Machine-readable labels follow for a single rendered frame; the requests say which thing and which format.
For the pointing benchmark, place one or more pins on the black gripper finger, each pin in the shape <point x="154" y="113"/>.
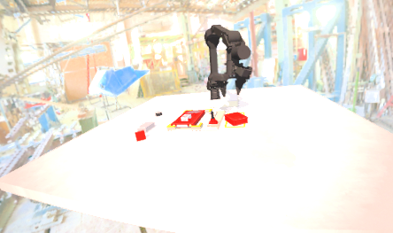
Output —
<point x="223" y="87"/>
<point x="239" y="84"/>

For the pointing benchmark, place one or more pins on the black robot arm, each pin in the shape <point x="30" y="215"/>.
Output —
<point x="236" y="50"/>

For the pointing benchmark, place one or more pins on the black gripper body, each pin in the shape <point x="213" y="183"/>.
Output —
<point x="226" y="75"/>

